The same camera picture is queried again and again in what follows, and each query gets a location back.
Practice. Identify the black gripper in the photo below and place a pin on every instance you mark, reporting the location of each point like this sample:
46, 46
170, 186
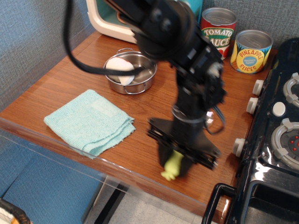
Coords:
160, 130

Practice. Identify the corn-handled metal spoon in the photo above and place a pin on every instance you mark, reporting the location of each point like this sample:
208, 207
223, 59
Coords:
188, 140

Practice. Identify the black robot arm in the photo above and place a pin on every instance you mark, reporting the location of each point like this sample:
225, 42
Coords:
198, 74

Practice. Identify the small steel pan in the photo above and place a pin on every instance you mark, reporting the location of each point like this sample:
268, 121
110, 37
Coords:
143, 80

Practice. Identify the folded teal cloth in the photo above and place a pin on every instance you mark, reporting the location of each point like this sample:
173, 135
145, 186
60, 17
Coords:
90, 123

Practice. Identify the black toy stove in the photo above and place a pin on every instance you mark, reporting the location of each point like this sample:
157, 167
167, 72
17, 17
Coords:
267, 189

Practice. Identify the white plush mushroom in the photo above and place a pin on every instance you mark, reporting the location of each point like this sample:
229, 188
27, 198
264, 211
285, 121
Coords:
117, 63

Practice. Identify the pineapple slices can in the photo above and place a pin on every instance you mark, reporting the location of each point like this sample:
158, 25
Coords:
251, 50

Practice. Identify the clear acrylic table guard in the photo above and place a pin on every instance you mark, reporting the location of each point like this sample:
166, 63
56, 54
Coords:
52, 189

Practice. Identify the tomato sauce can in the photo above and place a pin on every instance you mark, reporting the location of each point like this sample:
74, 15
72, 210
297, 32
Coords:
218, 26

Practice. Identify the teal toy microwave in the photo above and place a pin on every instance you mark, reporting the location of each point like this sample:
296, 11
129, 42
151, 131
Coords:
102, 21

